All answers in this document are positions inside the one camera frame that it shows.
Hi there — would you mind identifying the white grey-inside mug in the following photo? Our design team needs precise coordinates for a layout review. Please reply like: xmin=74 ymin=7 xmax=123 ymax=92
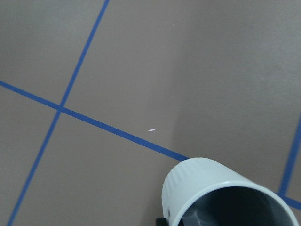
xmin=161 ymin=158 xmax=299 ymax=226

